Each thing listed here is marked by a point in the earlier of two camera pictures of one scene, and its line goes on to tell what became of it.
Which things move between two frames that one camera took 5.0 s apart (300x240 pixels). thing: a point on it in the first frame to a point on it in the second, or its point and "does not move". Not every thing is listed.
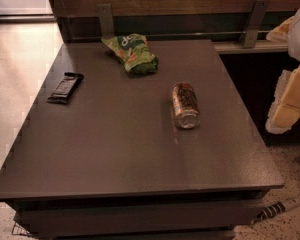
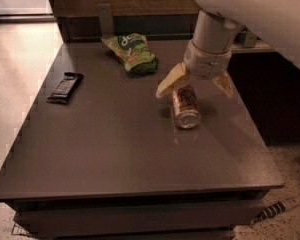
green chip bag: [133, 51] does not move
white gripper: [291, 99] to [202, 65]
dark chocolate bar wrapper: [65, 88] does not move
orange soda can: [185, 105] does not move
